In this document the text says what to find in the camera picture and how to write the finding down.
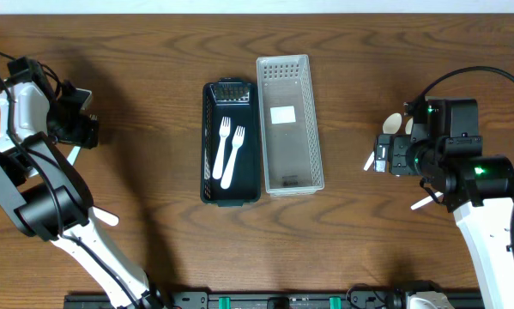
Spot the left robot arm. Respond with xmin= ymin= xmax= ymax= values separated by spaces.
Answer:
xmin=0 ymin=57 xmax=163 ymax=308

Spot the clear plastic basket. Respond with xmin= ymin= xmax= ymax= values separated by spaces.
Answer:
xmin=256 ymin=54 xmax=324 ymax=197

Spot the white spoon leftmost of four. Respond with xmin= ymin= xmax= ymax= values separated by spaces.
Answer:
xmin=364 ymin=113 xmax=402 ymax=171

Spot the dark green plastic basket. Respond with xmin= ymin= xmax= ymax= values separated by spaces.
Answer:
xmin=200 ymin=78 xmax=261 ymax=207

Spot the white plastic spoon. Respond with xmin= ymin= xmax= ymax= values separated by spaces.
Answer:
xmin=92 ymin=206 xmax=119 ymax=227

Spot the white spoon of four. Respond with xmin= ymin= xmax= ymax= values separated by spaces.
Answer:
xmin=405 ymin=118 xmax=414 ymax=135
xmin=410 ymin=191 xmax=443 ymax=210
xmin=364 ymin=113 xmax=402 ymax=171

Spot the white plastic fork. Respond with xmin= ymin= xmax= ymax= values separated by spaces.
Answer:
xmin=212 ymin=117 xmax=231 ymax=179
xmin=221 ymin=126 xmax=245 ymax=190

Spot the black mounting rail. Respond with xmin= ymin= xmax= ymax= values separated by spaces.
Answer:
xmin=63 ymin=281 xmax=485 ymax=309

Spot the pale green plastic fork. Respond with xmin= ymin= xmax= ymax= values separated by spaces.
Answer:
xmin=67 ymin=146 xmax=82 ymax=166

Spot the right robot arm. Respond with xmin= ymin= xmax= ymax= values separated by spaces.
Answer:
xmin=373 ymin=98 xmax=514 ymax=308

